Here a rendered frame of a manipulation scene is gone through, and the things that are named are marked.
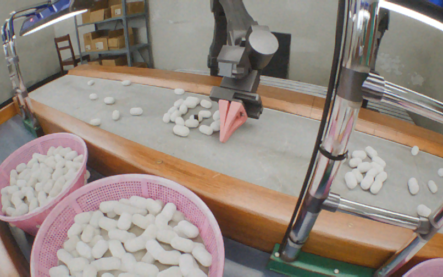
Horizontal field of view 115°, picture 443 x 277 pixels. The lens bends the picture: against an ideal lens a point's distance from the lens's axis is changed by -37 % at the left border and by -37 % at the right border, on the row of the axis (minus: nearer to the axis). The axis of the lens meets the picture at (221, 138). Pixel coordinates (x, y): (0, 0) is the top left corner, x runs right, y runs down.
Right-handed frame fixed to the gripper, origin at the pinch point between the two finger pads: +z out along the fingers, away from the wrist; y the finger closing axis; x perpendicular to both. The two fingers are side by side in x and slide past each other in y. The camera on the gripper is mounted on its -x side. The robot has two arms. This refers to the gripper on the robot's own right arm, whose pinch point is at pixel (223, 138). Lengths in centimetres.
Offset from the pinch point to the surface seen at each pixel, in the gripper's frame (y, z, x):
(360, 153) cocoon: 27.3, -5.7, 4.9
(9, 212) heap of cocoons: -25.9, 30.3, -23.3
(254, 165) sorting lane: 7.6, 3.5, -0.4
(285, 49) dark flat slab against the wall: -28, -145, 146
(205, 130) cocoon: -5.1, -0.9, 1.6
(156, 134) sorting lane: -15.1, 3.3, -0.2
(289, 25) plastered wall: -26, -164, 128
